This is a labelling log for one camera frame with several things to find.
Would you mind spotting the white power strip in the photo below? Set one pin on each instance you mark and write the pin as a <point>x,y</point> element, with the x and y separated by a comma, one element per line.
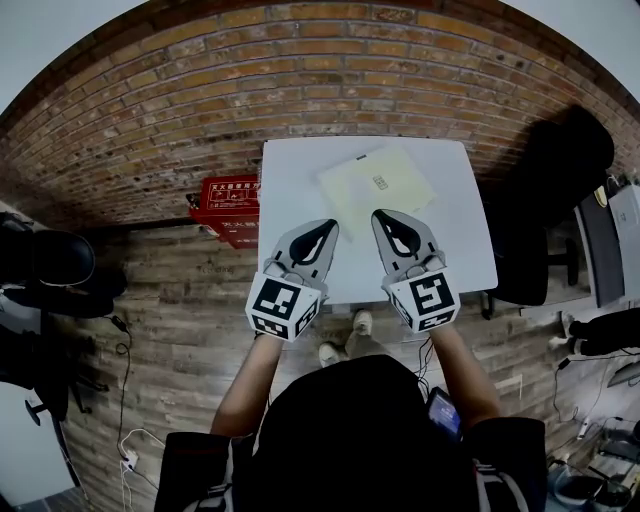
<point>130,459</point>

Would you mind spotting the pale yellow cloth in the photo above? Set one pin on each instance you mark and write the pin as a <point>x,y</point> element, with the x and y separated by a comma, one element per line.
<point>370,190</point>

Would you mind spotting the glossy black office chair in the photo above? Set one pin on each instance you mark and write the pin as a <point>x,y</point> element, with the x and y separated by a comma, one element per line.
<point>60,260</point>

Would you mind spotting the white square table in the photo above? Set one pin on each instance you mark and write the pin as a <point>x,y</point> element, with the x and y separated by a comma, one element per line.
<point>465,240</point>

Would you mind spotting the person's left forearm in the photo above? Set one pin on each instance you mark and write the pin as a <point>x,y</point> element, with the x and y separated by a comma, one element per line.
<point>247,385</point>

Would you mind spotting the person's black shirt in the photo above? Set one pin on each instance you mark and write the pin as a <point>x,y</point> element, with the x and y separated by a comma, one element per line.
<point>360,440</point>

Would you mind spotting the person's left shoe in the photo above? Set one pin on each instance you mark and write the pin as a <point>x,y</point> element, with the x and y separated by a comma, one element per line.
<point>329,354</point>

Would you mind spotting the black phone with lit screen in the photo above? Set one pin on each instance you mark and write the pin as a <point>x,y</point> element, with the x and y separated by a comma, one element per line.
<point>444,415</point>

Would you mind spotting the person's right shoe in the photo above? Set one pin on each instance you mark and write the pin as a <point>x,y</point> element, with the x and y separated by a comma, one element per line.
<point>363,322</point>

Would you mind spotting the person's beige trousers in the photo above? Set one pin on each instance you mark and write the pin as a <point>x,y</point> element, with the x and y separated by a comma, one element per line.
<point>367,345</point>

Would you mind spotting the white box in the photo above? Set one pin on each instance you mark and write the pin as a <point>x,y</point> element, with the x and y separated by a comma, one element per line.
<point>627,235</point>

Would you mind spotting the black fabric office chair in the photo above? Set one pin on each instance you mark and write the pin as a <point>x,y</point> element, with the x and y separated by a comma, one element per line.
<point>540,210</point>

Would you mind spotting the red fire extinguisher box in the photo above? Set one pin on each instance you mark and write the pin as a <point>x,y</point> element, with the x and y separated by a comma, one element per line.
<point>225,210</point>

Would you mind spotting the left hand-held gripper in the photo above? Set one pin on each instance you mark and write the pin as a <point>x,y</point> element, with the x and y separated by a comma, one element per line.
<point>277,305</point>

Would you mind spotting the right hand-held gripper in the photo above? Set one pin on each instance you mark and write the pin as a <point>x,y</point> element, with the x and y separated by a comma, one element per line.
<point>425,300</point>

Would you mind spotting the person's right forearm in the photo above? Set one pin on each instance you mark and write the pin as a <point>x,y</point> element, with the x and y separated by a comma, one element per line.
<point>465,385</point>

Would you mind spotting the person's shoe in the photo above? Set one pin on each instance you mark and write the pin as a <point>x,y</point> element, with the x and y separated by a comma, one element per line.
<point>329,354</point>
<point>363,322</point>
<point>560,343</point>

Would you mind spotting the small round yellow dish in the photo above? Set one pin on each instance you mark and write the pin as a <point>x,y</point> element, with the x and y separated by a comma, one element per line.
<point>601,196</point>

